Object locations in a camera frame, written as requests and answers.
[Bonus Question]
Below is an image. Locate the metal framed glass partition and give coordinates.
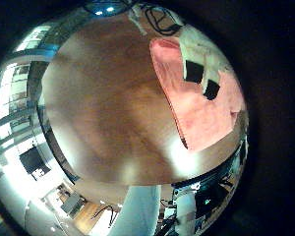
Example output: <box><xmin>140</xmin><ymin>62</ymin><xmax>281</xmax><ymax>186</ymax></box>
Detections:
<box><xmin>0</xmin><ymin>24</ymin><xmax>57</xmax><ymax>159</ymax></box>

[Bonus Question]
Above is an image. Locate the thin black cable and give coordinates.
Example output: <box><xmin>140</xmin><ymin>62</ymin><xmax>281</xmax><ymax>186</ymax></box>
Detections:
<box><xmin>92</xmin><ymin>205</ymin><xmax>118</xmax><ymax>228</ymax></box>

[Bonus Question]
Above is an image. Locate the black monitor screen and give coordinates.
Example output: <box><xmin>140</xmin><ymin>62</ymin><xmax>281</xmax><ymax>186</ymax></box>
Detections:
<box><xmin>19</xmin><ymin>146</ymin><xmax>52</xmax><ymax>175</ymax></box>

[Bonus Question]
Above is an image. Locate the grey box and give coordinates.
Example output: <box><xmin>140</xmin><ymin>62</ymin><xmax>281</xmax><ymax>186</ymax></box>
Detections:
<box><xmin>59</xmin><ymin>193</ymin><xmax>82</xmax><ymax>216</ymax></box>

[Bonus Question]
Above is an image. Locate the pink cloth garment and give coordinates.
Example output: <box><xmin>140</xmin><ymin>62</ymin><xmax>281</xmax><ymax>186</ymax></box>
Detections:
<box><xmin>149</xmin><ymin>37</ymin><xmax>246</xmax><ymax>153</ymax></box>

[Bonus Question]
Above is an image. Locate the wooden side table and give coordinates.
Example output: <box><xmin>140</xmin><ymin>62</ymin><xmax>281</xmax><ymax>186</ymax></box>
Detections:
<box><xmin>73</xmin><ymin>201</ymin><xmax>120</xmax><ymax>236</ymax></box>

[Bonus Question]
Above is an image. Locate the black device with teal light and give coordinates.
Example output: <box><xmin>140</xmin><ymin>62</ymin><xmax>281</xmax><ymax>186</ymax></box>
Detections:
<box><xmin>195</xmin><ymin>182</ymin><xmax>233</xmax><ymax>219</ymax></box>

